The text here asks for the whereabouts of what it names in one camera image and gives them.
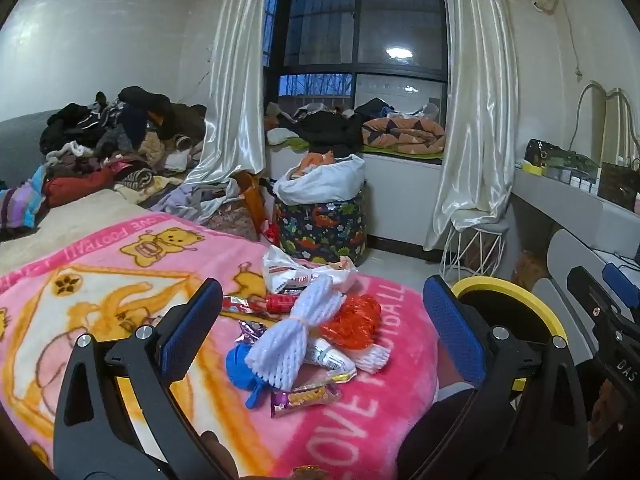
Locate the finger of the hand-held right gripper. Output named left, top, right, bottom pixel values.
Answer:
left=602, top=262, right=640, bottom=311
left=567, top=266, right=618, bottom=333

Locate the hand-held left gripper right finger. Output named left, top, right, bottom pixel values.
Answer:
left=422, top=275, right=591, bottom=480

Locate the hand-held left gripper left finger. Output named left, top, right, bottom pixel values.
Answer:
left=52, top=278, right=236, bottom=480

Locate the yellow rimmed black trash can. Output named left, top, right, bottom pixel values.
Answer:
left=450, top=276, right=571, bottom=393

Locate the purple foil wrapper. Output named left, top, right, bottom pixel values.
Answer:
left=237, top=320, right=268, bottom=343

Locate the blue plastic piece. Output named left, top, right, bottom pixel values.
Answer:
left=225, top=345, right=266, bottom=408

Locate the small white foam net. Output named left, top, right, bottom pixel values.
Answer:
left=345, top=342, right=396, bottom=376

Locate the red snack wrapper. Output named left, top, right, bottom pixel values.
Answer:
left=220, top=294, right=301, bottom=317

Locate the large white foam net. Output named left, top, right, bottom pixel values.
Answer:
left=245, top=275, right=348, bottom=391

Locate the orange foam net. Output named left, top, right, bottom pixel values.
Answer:
left=320, top=294, right=383, bottom=351

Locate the white plastic bag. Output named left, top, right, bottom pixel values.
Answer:
left=262, top=245, right=361, bottom=296

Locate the white tube wrapper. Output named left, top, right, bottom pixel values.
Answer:
left=305, top=337, right=358, bottom=381

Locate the purple yellow snack wrapper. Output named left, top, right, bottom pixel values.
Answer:
left=270, top=380, right=343, bottom=418

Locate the grey drawer cabinet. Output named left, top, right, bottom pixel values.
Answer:
left=530, top=227, right=640, bottom=361

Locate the orange brown box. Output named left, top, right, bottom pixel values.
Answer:
left=512, top=250, right=551, bottom=291

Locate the brown woven bag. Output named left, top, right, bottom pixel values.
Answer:
left=597, top=161, right=640, bottom=211

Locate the grey vanity desk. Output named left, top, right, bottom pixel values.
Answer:
left=510, top=160, right=640, bottom=271

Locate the person's dark clothing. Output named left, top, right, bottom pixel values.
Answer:
left=395, top=382, right=481, bottom=480

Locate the pink printed blanket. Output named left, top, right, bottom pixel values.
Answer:
left=0, top=210, right=441, bottom=480

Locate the row of small jars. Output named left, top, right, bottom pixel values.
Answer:
left=542, top=165, right=598, bottom=191

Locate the brown patterned bag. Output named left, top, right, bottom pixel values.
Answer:
left=210, top=205, right=261, bottom=241

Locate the lavender garment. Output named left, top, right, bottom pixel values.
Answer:
left=150, top=180, right=241, bottom=226

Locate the orange bag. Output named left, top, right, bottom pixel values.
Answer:
left=235, top=170, right=268, bottom=241

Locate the camouflage bag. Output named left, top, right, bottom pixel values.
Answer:
left=524, top=139, right=598, bottom=171

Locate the dinosaur print laundry basket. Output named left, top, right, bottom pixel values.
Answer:
left=274, top=187, right=368, bottom=266

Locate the arched vanity mirror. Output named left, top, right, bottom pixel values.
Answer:
left=575, top=80, right=640, bottom=161

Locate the bed with beige sheet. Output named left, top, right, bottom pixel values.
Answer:
left=0, top=192, right=166, bottom=261

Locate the green mat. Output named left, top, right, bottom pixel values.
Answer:
left=267, top=137, right=445, bottom=162

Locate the red cloth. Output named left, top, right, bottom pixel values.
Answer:
left=42, top=165, right=118, bottom=208

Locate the white basket liner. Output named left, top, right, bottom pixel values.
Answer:
left=274, top=154, right=367, bottom=206

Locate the orange garment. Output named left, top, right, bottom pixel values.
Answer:
left=290, top=150, right=336, bottom=178

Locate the purple striped cloth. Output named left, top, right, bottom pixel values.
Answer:
left=0, top=165, right=51, bottom=231

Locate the pile of clothes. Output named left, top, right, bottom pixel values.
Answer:
left=40, top=86, right=208, bottom=196

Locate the orange patterned quilt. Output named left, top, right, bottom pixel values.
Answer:
left=361, top=115, right=447, bottom=156

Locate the cream satin curtain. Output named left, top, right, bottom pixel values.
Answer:
left=425, top=0, right=521, bottom=251
left=185, top=0, right=271, bottom=186

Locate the black clothes heap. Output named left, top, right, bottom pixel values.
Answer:
left=280, top=110, right=366, bottom=158

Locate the grey headboard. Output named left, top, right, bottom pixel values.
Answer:
left=0, top=109, right=61, bottom=186

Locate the dark framed window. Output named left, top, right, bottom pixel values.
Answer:
left=262, top=0, right=451, bottom=116

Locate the white wire stool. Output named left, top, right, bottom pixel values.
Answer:
left=440, top=207, right=508, bottom=288

